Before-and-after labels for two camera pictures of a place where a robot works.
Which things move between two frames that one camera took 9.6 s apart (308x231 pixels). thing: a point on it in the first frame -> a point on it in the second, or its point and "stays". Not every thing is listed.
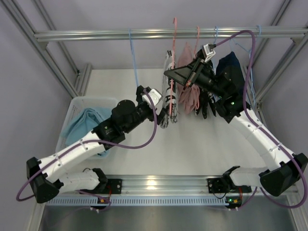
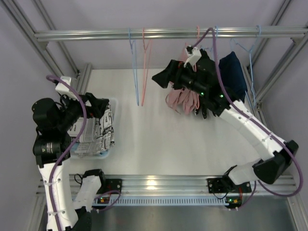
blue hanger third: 250,52 stays
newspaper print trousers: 169,93 -> 98,135
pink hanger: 174,20 -> 147,49
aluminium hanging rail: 174,34 stays
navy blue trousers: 228,68 stays
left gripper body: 149,106 -> 89,106
